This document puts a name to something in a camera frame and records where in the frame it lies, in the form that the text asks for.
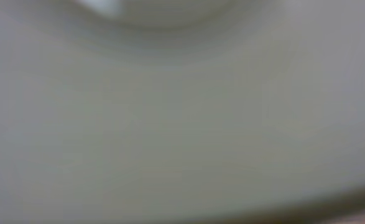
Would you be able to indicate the cream ceramic bowl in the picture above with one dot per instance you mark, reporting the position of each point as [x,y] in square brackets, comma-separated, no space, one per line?
[181,112]

